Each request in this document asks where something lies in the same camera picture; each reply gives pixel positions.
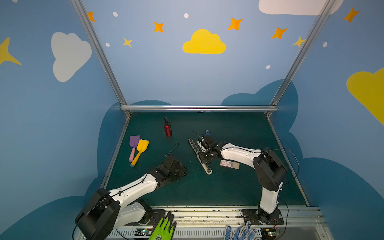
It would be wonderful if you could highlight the horizontal aluminium back rail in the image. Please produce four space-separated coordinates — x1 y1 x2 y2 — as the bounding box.
121 105 278 112

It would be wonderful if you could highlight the right corner aluminium post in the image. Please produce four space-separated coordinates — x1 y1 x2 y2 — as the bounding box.
266 0 336 119

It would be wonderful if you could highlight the corner aluminium post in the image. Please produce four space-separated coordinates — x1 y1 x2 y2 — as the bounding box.
266 0 336 119
71 0 127 107

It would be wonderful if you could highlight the red white staple box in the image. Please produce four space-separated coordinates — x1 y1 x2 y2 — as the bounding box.
220 160 240 170

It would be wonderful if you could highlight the front aluminium base frame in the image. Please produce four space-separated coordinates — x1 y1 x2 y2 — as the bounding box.
96 203 333 240

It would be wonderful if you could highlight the yellow spatula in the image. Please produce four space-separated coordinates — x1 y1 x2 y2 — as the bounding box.
130 140 150 167

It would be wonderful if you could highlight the red metal bottle black cap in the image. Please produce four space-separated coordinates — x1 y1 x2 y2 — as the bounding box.
164 117 172 137

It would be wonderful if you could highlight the left corner aluminium post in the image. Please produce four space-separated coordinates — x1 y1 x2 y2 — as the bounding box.
71 0 127 107

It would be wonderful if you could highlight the blue dotted white glove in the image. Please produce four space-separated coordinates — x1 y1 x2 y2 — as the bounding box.
223 221 259 240

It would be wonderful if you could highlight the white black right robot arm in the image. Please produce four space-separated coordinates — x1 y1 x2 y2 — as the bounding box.
198 141 288 215

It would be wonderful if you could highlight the green work glove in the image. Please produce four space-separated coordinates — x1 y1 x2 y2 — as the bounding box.
149 212 177 240

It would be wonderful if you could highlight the purple spatula pink handle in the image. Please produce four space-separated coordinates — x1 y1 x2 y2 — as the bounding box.
129 136 141 162

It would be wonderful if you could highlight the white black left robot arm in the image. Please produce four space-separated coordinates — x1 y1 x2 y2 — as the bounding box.
75 160 188 240

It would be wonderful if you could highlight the long metal stapler magazine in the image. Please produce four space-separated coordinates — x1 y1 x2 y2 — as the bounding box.
188 138 212 175

